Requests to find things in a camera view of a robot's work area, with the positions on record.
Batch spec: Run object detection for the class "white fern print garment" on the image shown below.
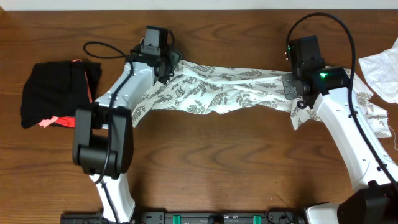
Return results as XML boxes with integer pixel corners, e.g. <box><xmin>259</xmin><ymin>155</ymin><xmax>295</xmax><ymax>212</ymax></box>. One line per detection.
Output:
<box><xmin>131</xmin><ymin>58</ymin><xmax>392</xmax><ymax>139</ymax></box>

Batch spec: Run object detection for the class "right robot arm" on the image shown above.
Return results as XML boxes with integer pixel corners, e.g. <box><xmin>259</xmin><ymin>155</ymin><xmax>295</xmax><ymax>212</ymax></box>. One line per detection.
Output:
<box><xmin>282</xmin><ymin>36</ymin><xmax>397</xmax><ymax>223</ymax></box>

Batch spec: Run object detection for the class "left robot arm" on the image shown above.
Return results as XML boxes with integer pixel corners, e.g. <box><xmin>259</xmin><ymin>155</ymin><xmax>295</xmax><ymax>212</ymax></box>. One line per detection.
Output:
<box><xmin>60</xmin><ymin>26</ymin><xmax>182</xmax><ymax>223</ymax></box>

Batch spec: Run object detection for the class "plain white cloth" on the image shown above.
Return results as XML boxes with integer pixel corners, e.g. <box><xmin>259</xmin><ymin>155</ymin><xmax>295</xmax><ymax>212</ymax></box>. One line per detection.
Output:
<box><xmin>358</xmin><ymin>40</ymin><xmax>397</xmax><ymax>104</ymax></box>

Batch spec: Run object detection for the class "folded black and coral garment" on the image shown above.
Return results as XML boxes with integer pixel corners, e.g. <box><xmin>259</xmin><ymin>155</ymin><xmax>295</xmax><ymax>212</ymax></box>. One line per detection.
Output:
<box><xmin>20</xmin><ymin>59</ymin><xmax>102</xmax><ymax>129</ymax></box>

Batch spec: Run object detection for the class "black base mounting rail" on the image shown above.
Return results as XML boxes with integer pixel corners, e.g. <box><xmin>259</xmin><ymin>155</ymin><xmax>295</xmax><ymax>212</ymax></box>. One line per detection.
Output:
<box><xmin>59</xmin><ymin>208</ymin><xmax>307</xmax><ymax>224</ymax></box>

